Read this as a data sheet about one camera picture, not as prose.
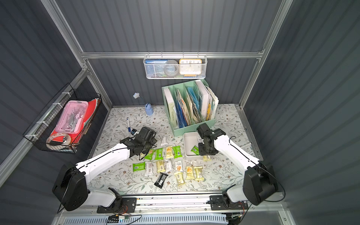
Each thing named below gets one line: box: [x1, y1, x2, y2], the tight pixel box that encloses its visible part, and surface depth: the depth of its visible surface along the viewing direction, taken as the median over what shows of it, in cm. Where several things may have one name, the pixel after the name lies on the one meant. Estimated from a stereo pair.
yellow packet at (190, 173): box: [186, 165, 195, 180], surface depth 84 cm
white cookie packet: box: [174, 160, 183, 173], surface depth 88 cm
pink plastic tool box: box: [54, 100, 89, 135], surface depth 74 cm
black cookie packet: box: [153, 172, 169, 189], surface depth 82 cm
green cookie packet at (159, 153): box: [154, 148, 164, 160], surface depth 93 cm
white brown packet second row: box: [144, 162, 154, 177], surface depth 87 cm
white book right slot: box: [195, 79, 210, 120], surface depth 98 cm
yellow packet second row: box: [156, 160, 166, 173], surface depth 88 cm
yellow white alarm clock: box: [179, 58, 203, 77], surface depth 90 cm
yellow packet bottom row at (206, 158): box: [203, 155, 212, 163], surface depth 82 cm
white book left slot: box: [163, 87, 178, 130], surface depth 93 cm
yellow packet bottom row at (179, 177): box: [173, 171, 185, 186], surface depth 83 cm
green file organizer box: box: [161, 79, 216, 138], surface depth 98 cm
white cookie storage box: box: [183, 131, 204, 159], surface depth 99 cm
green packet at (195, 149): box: [190, 145, 201, 156], surface depth 95 cm
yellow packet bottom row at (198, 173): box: [193, 165, 205, 182], surface depth 84 cm
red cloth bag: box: [50, 98, 101, 143], surface depth 71 cm
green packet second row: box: [132, 161, 146, 173], surface depth 88 cm
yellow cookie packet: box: [165, 145, 174, 160], surface depth 93 cm
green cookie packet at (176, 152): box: [172, 145, 183, 159], surface depth 93 cm
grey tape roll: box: [163, 59, 180, 78], surface depth 90 cm
